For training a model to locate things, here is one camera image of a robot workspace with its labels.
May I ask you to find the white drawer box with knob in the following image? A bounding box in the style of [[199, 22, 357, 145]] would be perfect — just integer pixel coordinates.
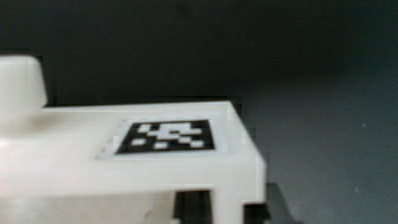
[[0, 55, 266, 224]]

